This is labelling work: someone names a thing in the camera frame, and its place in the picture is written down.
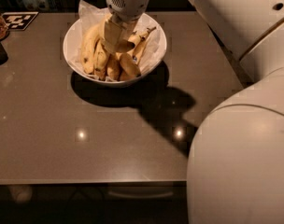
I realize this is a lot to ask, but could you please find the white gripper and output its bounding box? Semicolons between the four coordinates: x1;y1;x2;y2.
99;0;149;54

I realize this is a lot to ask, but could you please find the large curved yellow banana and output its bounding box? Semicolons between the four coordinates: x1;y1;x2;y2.
117;41;141;80

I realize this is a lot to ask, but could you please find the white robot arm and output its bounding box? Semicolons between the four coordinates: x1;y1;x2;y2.
187;0;284;224

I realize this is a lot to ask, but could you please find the yellow banana with sticker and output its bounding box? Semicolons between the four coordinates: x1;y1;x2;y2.
128;27;156;64

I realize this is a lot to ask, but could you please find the leftmost yellow banana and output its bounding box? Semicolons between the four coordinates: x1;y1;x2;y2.
80;25;100;74

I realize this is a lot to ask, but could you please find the small lower yellow banana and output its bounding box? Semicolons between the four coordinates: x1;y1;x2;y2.
106;55;121;80

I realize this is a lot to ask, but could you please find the white ceramic bowl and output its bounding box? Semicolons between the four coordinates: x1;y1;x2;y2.
63;7;167;88

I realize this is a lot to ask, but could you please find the white paper liner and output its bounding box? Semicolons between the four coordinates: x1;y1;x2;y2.
63;1;167;87

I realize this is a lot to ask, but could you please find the black white fiducial marker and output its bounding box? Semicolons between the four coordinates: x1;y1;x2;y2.
2;11;38;31

